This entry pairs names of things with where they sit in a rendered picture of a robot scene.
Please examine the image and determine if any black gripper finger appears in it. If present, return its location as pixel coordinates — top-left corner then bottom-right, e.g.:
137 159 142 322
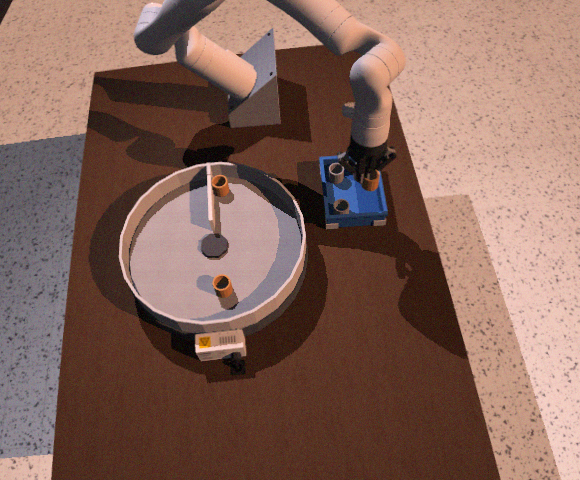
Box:
365 146 397 180
337 149 366 184

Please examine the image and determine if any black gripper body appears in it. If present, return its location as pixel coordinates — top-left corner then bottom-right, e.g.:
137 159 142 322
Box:
347 135 388 163

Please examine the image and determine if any blue open-top crate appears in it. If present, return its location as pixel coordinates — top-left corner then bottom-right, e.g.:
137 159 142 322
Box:
319 156 388 229

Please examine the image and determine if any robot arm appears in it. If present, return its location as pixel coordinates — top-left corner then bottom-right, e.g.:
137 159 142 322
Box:
134 0 406 147

